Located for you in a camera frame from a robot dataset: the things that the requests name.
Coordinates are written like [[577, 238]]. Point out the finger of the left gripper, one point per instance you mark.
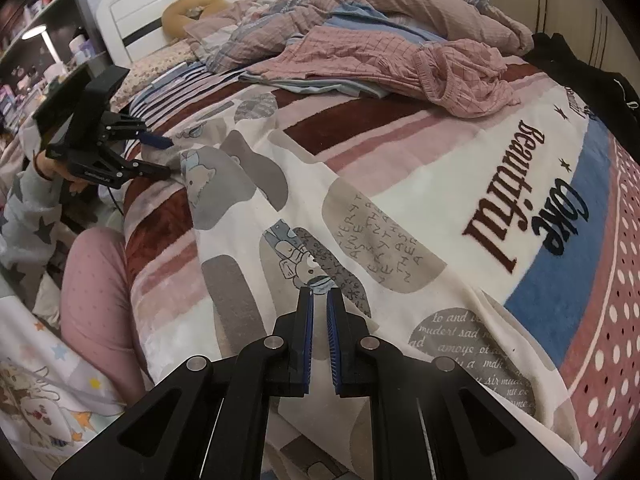
[[145, 136], [139, 168]]

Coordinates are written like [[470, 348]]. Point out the star patterned sleeve forearm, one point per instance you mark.
[[27, 225]]

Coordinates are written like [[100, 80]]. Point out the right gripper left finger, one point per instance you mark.
[[207, 419]]

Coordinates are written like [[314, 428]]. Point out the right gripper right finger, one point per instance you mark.
[[429, 420]]

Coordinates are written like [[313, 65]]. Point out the person left hand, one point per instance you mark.
[[52, 168]]

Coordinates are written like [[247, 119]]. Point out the pink plaid quilt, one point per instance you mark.
[[249, 31]]

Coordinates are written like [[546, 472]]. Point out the black clothing pile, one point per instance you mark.
[[609, 95]]

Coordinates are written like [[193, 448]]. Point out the pink dotted pajama leg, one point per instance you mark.
[[97, 320]]

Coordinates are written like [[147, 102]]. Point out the pink checked folded garment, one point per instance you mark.
[[464, 76]]

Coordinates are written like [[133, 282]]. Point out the cream grey patterned pants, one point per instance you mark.
[[263, 219]]

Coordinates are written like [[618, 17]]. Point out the striped fleece bed blanket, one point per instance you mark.
[[536, 206]]

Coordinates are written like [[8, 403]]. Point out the white desk lamp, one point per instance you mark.
[[39, 51]]

